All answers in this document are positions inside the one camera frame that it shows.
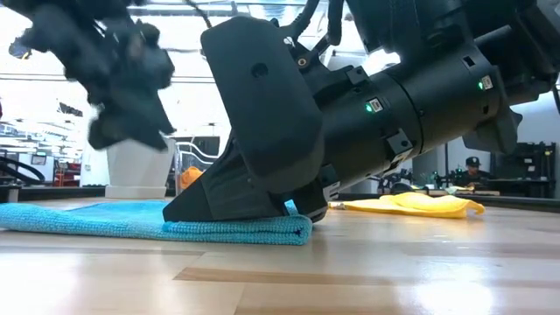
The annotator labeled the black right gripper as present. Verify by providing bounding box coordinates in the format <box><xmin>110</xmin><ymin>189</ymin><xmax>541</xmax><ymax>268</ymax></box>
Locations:
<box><xmin>283</xmin><ymin>25</ymin><xmax>424</xmax><ymax>224</ymax></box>

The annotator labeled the blue microfiber towel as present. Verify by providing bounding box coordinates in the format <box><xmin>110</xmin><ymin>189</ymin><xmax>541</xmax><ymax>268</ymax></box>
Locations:
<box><xmin>0</xmin><ymin>199</ymin><xmax>314</xmax><ymax>247</ymax></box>

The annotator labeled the person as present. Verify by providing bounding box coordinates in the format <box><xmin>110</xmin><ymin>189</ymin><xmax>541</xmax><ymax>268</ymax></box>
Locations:
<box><xmin>454</xmin><ymin>156</ymin><xmax>494</xmax><ymax>188</ymax></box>

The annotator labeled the white hexagonal planter pot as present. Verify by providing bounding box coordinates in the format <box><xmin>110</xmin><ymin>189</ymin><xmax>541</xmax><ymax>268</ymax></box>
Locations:
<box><xmin>105</xmin><ymin>136</ymin><xmax>177</xmax><ymax>200</ymax></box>

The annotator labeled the red shelving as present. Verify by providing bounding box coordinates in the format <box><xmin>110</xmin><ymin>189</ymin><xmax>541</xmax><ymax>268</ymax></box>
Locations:
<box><xmin>54</xmin><ymin>160</ymin><xmax>83</xmax><ymax>188</ymax></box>

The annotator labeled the black background cable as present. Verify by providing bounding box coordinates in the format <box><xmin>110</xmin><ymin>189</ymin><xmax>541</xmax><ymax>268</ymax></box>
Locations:
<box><xmin>0</xmin><ymin>155</ymin><xmax>46</xmax><ymax>186</ymax></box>

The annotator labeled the orange microfiber towel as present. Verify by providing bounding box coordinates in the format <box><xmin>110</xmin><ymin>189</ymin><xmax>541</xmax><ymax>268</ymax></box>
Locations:
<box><xmin>179</xmin><ymin>165</ymin><xmax>205</xmax><ymax>190</ymax></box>

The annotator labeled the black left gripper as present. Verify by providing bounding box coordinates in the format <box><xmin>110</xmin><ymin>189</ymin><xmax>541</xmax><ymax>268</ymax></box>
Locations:
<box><xmin>8</xmin><ymin>3</ymin><xmax>177</xmax><ymax>152</ymax></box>

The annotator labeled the black cabinet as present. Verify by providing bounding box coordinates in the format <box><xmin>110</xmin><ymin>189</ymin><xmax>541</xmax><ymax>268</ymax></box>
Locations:
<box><xmin>489</xmin><ymin>141</ymin><xmax>558</xmax><ymax>199</ymax></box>

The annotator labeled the clear plastic bin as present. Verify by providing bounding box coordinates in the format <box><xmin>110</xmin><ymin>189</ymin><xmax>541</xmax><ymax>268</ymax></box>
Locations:
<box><xmin>174</xmin><ymin>140</ymin><xmax>222</xmax><ymax>198</ymax></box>

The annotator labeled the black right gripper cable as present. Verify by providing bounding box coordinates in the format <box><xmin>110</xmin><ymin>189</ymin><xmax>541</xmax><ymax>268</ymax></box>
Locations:
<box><xmin>291</xmin><ymin>0</ymin><xmax>347</xmax><ymax>47</ymax></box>

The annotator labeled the yellow microfiber towel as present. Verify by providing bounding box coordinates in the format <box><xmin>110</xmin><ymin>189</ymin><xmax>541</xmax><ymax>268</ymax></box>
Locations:
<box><xmin>327</xmin><ymin>192</ymin><xmax>487</xmax><ymax>220</ymax></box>

